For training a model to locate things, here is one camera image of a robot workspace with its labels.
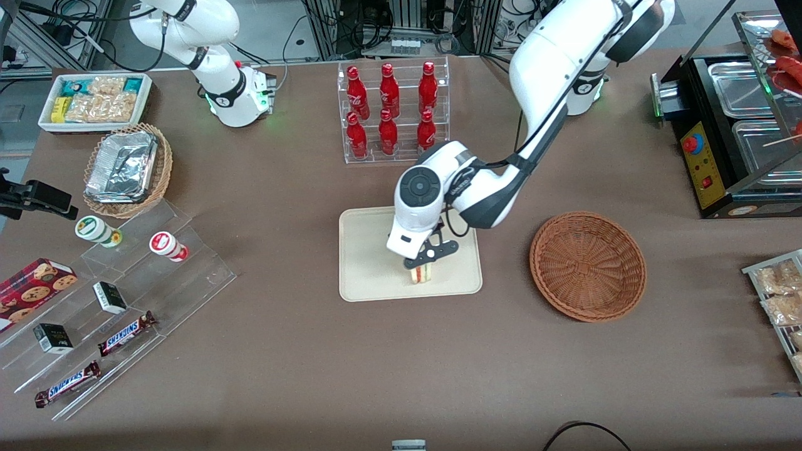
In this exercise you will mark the clear bag of snacks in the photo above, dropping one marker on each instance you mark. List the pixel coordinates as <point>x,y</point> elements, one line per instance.
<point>777,279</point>
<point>798,363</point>
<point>797,339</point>
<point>783,310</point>

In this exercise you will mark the small black box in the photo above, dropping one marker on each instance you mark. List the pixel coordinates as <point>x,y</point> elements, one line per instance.
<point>109,297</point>
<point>53,338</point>

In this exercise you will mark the aluminium frame structure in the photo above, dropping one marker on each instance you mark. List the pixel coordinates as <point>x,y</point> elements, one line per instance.
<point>37,37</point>

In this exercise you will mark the grey power strip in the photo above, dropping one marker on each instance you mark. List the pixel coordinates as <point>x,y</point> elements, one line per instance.
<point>413,46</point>

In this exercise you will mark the clear acrylic bottle rack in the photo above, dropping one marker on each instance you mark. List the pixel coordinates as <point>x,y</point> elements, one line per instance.
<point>404,153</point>

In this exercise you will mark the clear acrylic stepped shelf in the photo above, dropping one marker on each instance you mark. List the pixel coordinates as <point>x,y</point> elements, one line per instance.
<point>188,275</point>

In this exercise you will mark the light wicker basket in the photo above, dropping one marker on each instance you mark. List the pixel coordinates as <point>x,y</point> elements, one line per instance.
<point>164,169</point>

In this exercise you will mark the black clamp mount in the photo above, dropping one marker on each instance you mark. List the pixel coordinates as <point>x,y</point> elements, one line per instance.
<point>37,195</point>

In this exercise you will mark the white snack bin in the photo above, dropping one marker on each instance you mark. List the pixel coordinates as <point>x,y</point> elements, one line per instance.
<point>144,103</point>

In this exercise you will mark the clear bag of crackers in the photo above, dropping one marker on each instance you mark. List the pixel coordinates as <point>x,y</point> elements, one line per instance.
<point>106,85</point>
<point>100,108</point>

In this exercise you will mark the teal snack pack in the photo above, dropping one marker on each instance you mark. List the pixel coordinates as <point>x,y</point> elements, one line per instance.
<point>72,88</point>
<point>133,84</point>

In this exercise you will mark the grey snack tray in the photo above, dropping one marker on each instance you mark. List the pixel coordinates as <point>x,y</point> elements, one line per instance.
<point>755,270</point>

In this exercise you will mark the round brown wicker basket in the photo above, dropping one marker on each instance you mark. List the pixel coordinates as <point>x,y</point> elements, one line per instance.
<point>589,266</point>

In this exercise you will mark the red cookie box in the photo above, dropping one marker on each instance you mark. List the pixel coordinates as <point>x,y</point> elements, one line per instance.
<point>31,288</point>

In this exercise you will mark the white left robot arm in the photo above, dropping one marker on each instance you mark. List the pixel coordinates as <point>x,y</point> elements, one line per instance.
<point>551,69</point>

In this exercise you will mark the snickers chocolate bar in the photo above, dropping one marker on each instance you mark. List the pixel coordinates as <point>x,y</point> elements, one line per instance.
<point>66,384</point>
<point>125,334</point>

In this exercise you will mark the aluminium foil container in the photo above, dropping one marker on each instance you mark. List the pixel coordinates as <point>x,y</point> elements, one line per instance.
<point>122,166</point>

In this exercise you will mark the steel warmer pan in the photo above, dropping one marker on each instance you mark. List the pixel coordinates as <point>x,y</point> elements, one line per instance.
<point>761,147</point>
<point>739,88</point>

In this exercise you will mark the green white yogurt cup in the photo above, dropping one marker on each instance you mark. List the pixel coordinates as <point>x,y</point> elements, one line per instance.
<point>94,228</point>

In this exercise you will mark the red cola bottle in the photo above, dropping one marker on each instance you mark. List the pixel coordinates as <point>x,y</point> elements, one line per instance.
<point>357,93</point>
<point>388,134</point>
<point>426,133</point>
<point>389,91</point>
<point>428,88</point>
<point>356,138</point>

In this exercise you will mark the small grey device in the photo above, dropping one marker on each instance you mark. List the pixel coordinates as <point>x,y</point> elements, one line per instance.
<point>408,445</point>

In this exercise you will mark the cream plastic tray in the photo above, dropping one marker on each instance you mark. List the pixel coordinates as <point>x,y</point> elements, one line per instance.
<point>369,263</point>

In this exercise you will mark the black food warmer yellow panel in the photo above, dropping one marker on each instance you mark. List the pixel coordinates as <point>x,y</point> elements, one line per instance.
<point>705,163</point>

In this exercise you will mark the sandwich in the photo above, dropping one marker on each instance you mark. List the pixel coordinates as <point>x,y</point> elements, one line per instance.
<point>423,274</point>

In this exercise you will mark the yellow snack pack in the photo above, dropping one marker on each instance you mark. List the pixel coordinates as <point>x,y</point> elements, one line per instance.
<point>59,109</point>

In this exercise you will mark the red white yogurt cup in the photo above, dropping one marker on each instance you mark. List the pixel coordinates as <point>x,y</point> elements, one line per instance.
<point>166,244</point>

